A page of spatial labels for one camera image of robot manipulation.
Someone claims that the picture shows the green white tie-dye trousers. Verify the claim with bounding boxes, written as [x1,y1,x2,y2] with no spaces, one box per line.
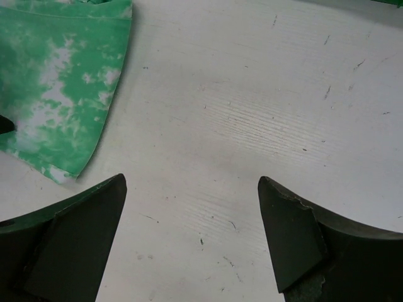
[1,1,133,184]

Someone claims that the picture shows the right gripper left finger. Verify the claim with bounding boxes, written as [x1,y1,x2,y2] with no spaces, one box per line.
[1,174,127,301]

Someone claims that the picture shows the green plastic tray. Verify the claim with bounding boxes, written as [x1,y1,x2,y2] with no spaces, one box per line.
[374,0,403,8]

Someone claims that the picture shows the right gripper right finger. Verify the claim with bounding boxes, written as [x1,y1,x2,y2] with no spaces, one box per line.
[258,176,402,301]

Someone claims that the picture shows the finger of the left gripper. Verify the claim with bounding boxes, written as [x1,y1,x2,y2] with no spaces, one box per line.
[0,115,15,135]

